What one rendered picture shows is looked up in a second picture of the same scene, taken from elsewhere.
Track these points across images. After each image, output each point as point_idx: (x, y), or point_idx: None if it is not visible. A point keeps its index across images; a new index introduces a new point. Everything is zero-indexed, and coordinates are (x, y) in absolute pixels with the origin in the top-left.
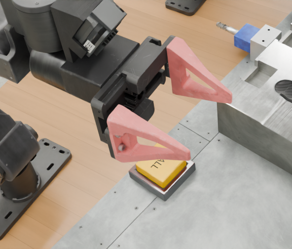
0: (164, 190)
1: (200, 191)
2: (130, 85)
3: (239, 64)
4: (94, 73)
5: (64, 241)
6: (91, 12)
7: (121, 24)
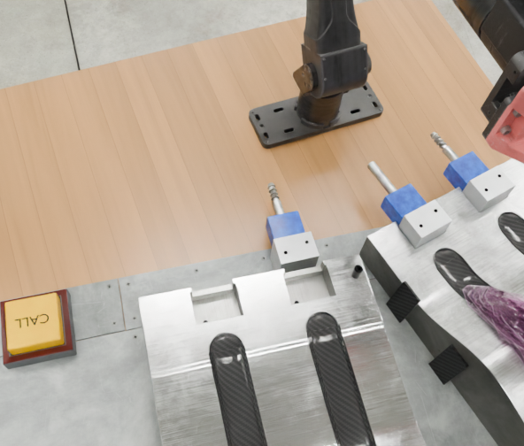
0: (8, 359)
1: (55, 387)
2: None
3: (253, 253)
4: None
5: None
6: None
7: (182, 103)
